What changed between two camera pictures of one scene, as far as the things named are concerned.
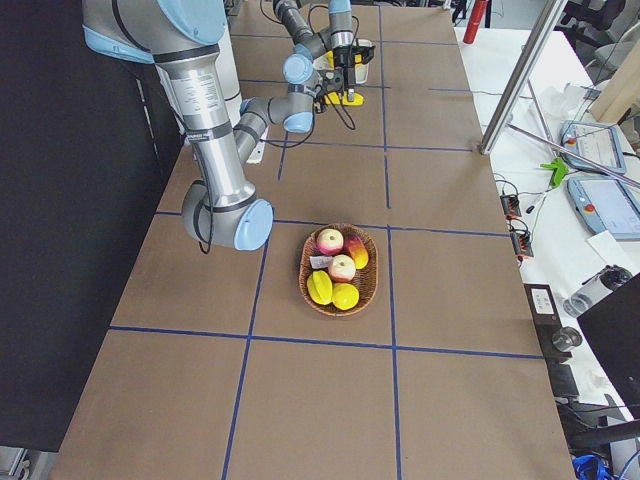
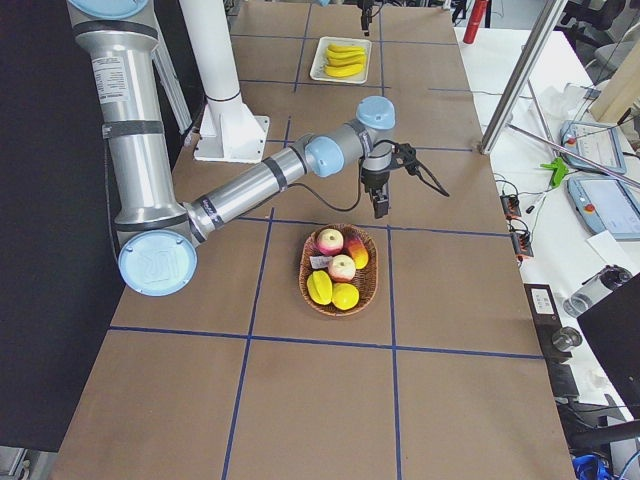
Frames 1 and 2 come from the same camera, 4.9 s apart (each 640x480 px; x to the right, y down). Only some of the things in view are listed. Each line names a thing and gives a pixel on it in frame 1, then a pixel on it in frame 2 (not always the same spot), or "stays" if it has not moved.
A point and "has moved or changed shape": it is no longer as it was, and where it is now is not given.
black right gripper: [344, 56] -> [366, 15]
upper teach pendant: [596, 143] stays
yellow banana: [335, 99] has moved or changed shape
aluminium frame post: [550, 17] stays
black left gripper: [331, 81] -> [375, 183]
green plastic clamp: [560, 169] stays
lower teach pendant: [606, 204] stays
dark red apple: [357, 250] stays
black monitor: [613, 326] stays
